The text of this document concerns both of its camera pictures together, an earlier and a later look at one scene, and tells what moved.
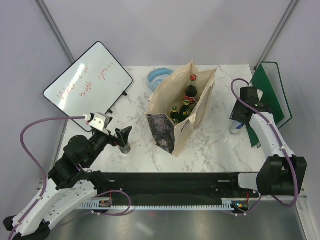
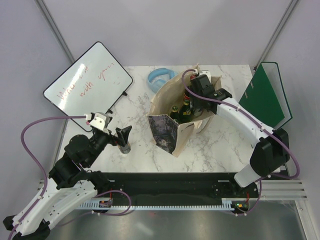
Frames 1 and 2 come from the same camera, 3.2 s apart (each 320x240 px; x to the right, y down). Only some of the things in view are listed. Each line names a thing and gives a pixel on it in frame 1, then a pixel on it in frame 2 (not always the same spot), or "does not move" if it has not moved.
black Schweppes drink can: [127, 148] does not move
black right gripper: [235, 113] to [195, 103]
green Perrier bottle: [174, 114] does not move
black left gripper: [123, 134] does not move
